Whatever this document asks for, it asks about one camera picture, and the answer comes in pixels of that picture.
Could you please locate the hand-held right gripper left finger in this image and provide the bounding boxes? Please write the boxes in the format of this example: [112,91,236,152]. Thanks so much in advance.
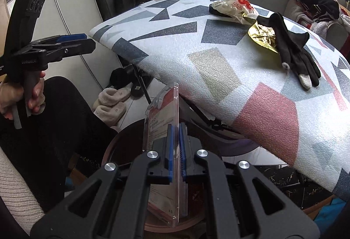
[30,124,174,239]

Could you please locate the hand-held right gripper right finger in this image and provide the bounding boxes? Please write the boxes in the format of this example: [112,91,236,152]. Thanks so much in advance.
[179,122,321,239]

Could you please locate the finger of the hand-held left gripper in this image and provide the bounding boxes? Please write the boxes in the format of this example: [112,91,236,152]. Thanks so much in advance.
[30,33,88,47]
[35,38,96,61]

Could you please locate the clear plastic case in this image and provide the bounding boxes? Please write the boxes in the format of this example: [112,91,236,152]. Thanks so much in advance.
[142,83,189,229]

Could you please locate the dark brown trash bin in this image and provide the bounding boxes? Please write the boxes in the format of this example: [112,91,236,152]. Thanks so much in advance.
[102,119,260,232]

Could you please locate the person's left hand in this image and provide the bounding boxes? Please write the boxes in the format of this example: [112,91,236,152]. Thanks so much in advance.
[0,71,47,121]

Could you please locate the black slipper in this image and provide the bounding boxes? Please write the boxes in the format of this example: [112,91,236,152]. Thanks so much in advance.
[131,75,154,97]
[109,68,132,89]

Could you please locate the beige fuzzy slipper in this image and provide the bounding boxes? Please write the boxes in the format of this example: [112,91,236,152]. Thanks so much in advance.
[98,87,132,108]
[93,102,127,126]

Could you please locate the person's black pants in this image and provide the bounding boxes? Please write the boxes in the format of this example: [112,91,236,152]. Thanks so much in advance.
[0,76,118,213]

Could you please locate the gold foil wrapper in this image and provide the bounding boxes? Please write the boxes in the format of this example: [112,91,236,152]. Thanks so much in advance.
[247,16,282,55]

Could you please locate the black glove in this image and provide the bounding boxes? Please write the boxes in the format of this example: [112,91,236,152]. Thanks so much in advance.
[256,12,322,90]

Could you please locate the crumpled white plastic bag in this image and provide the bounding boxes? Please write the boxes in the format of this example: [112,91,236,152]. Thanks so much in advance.
[209,0,259,24]

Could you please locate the blue bag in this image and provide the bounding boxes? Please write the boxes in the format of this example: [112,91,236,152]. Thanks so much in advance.
[314,197,345,229]

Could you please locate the white textured seat cushion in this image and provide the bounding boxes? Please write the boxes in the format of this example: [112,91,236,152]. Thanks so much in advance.
[0,146,44,239]

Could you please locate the black striped garment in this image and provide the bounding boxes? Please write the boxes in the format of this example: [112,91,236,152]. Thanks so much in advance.
[298,0,341,24]

